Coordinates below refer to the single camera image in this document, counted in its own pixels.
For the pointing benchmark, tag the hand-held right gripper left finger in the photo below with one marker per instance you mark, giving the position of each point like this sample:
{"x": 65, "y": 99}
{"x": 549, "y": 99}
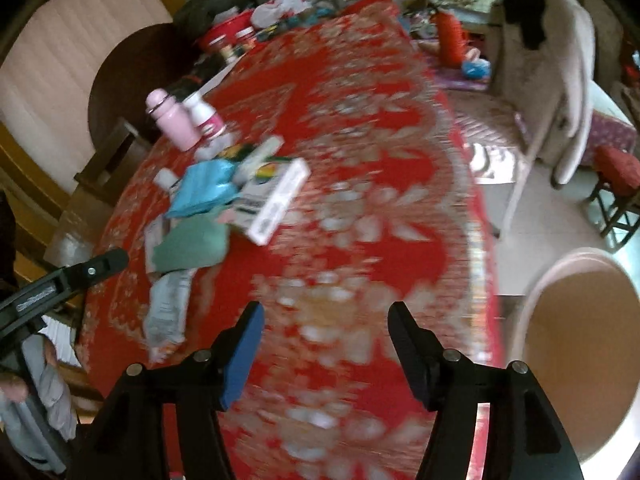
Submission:
{"x": 245, "y": 355}

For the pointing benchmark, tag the blue plastic packet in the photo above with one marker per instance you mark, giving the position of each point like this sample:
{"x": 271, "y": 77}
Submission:
{"x": 202, "y": 187}

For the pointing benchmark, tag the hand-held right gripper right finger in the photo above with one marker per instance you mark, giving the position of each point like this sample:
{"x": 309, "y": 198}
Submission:
{"x": 415, "y": 355}

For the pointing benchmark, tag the white pill bottle pink label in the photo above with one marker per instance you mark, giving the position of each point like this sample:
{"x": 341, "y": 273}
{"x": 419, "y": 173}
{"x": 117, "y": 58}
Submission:
{"x": 207, "y": 117}

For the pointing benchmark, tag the dark green snack packet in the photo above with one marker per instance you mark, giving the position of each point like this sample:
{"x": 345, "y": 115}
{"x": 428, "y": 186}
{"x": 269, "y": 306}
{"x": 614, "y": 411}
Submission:
{"x": 240, "y": 151}

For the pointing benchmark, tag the purple patterned cloth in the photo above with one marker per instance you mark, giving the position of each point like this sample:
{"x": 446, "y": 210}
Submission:
{"x": 607, "y": 135}

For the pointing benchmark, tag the blue plastic bag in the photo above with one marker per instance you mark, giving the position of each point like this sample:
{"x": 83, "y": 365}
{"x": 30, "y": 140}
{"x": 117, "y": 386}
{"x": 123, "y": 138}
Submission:
{"x": 475, "y": 68}

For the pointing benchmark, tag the white paper strip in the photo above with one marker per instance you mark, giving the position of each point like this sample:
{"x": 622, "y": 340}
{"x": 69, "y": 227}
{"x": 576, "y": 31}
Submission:
{"x": 217, "y": 79}

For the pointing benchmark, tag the person's grey clothing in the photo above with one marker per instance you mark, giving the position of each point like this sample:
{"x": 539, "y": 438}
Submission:
{"x": 40, "y": 410}

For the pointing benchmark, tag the white plastic bag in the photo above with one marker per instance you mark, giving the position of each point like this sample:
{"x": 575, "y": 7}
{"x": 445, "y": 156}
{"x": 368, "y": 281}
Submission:
{"x": 277, "y": 7}

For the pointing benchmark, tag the beige coat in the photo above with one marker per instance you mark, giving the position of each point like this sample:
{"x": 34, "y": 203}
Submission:
{"x": 555, "y": 95}

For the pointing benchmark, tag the person's left hand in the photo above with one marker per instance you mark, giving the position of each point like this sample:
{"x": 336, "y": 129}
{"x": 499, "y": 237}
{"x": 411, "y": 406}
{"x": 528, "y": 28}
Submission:
{"x": 12, "y": 385}

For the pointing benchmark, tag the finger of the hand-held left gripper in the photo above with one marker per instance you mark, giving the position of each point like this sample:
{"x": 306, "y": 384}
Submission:
{"x": 95, "y": 270}

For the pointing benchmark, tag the red floral tablecloth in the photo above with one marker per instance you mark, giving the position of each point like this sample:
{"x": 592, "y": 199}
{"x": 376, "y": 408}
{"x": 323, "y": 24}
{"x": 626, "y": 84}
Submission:
{"x": 350, "y": 160}

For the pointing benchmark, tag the grey wrapper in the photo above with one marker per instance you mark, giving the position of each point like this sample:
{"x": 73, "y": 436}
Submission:
{"x": 167, "y": 310}

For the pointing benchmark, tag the black bag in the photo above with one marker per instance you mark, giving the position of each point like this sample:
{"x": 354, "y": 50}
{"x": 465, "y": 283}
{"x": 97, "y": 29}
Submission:
{"x": 205, "y": 10}

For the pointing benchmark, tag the teal plastic packet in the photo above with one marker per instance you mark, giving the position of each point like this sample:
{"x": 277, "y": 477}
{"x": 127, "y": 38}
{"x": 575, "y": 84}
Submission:
{"x": 192, "y": 245}

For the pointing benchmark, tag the white milk carton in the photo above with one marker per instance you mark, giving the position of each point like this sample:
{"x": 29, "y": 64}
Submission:
{"x": 272, "y": 200}

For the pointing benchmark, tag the red thermos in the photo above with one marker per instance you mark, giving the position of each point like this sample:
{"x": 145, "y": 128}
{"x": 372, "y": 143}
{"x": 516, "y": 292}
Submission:
{"x": 450, "y": 40}

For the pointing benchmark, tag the red cushioned stool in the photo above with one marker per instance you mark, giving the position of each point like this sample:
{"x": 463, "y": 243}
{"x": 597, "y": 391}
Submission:
{"x": 617, "y": 170}

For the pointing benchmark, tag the crumpled white tissue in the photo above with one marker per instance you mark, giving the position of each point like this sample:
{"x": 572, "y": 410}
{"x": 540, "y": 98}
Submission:
{"x": 212, "y": 146}

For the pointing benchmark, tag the wooden chair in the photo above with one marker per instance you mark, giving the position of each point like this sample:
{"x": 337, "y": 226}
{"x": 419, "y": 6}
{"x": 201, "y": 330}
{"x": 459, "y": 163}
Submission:
{"x": 110, "y": 160}

